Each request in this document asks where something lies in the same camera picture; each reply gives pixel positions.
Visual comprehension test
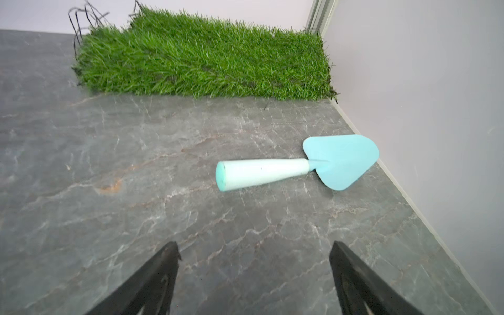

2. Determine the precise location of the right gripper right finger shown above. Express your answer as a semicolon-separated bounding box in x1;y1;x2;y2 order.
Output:
329;241;422;315

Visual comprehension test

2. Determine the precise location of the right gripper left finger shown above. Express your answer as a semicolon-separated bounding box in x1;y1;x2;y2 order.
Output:
87;241;181;314

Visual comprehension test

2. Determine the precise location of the green artificial grass mat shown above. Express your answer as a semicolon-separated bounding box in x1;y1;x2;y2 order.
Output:
68;2;337;101

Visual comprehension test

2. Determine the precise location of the teal garden trowel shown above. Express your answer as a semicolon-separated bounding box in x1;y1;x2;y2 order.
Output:
215;135;379;192

